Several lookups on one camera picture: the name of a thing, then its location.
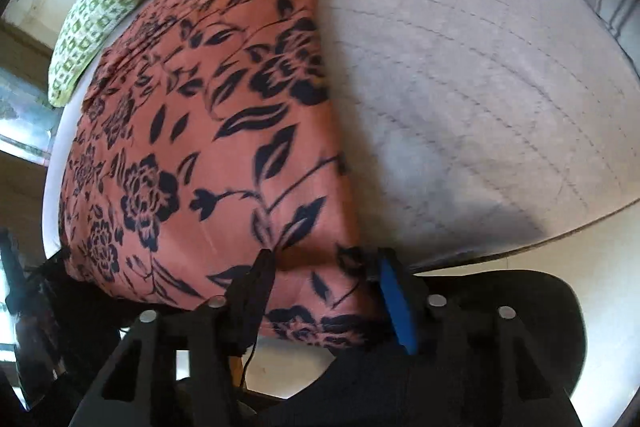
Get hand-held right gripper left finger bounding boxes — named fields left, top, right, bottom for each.
left=67, top=249, right=278, bottom=427

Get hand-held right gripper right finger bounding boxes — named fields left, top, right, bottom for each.
left=369, top=247, right=577, bottom=427

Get orange floral garment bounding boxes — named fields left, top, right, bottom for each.
left=57, top=0, right=396, bottom=350

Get person's black pants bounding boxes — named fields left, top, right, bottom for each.
left=240, top=269, right=587, bottom=427

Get white quilted mattress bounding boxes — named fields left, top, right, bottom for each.
left=42, top=0, right=640, bottom=273

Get window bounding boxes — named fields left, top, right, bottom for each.
left=0, top=19, right=63, bottom=165

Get green patterned pillow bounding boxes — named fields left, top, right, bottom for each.
left=47, top=0, right=148, bottom=108

